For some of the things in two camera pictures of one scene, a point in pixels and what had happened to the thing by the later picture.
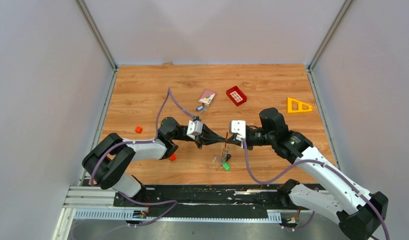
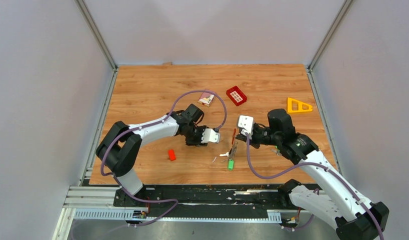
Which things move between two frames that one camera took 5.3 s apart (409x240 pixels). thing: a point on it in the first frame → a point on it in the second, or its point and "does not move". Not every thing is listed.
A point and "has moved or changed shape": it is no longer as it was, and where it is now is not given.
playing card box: x=207 y=97 does not move
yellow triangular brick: x=300 y=106 does not move
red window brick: x=236 y=95 does not move
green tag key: x=226 y=166 has moved or changed shape
